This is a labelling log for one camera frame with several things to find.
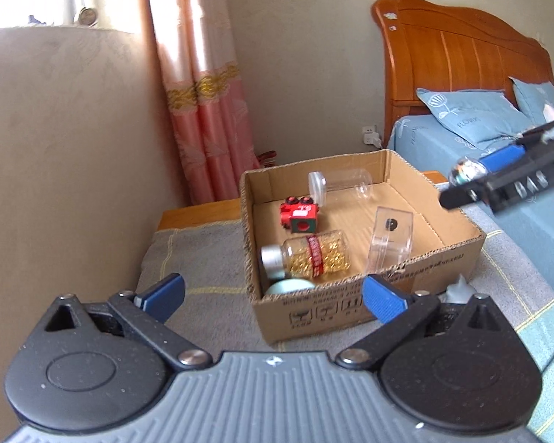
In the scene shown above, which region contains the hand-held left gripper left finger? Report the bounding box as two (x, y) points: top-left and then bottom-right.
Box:
(22, 273), (213, 372)

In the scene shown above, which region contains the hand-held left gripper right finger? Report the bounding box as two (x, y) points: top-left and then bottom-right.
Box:
(335, 273), (528, 372)

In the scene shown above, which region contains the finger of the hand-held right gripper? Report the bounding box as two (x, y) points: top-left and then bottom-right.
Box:
(478, 144), (529, 172)
(440, 173), (495, 210)

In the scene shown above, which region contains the small crystal ball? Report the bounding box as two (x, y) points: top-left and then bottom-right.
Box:
(448, 157), (479, 186)

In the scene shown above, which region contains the cardboard box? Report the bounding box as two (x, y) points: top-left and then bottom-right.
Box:
(239, 148), (487, 345)

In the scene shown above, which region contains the clear square plastic box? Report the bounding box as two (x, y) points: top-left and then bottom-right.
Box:
(368, 206), (415, 272)

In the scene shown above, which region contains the glass bottle of gold beads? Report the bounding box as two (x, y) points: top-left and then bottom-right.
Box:
(260, 230), (352, 282)

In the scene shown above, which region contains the teal round plastic case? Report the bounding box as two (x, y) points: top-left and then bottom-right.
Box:
(264, 278), (315, 295)

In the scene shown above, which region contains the red toy train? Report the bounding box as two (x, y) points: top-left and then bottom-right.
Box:
(279, 197), (320, 234)

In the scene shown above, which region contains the clear plastic jar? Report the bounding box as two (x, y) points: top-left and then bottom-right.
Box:
(308, 168), (375, 205)

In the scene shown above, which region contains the green grey printed blanket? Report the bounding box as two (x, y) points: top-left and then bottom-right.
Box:
(138, 182), (554, 443)

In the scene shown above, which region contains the blue printed pillow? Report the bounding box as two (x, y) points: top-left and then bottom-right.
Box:
(510, 76), (554, 125)
(415, 87), (536, 151)

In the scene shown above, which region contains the bed with blue sheet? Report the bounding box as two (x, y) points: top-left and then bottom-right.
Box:
(390, 113), (554, 315)

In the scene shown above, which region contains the grey cat figurine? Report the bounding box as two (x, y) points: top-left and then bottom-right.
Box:
(443, 273), (479, 305)

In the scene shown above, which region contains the wooden bed headboard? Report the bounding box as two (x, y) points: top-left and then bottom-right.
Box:
(372, 0), (554, 151)

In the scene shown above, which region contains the beige upholstered panel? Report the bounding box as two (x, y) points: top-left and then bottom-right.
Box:
(0, 25), (191, 425)

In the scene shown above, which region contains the pink patterned curtain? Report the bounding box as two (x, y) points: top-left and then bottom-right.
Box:
(145, 0), (262, 205)

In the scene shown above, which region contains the small round clock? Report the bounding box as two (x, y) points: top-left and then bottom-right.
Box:
(74, 7), (99, 27)

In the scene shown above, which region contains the white wall socket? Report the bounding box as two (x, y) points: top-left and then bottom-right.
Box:
(361, 124), (384, 149)

